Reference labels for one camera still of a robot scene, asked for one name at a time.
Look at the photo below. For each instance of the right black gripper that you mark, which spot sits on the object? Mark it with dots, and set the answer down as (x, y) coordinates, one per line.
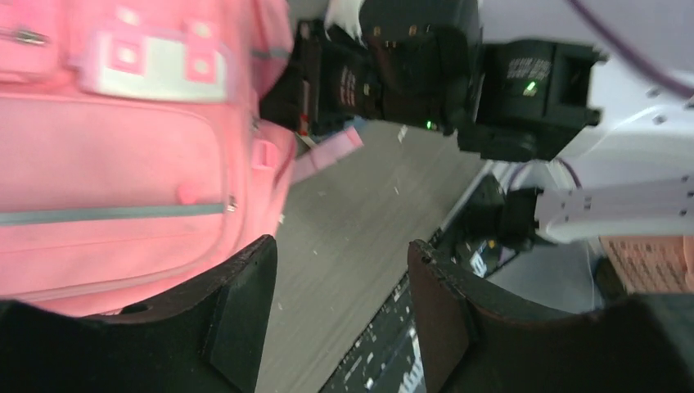
(418, 64)

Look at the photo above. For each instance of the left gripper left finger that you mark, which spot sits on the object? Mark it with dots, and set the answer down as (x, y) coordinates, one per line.
(204, 335)

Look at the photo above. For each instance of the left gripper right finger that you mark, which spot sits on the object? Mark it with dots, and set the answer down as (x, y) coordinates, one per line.
(477, 337)

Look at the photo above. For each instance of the pink student backpack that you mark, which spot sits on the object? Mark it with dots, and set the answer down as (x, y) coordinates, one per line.
(133, 156)

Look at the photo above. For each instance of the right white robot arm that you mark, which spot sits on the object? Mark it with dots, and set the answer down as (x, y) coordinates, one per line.
(542, 99)

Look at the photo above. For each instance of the white crumpled cloth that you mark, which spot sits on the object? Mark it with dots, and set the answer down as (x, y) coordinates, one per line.
(344, 14)

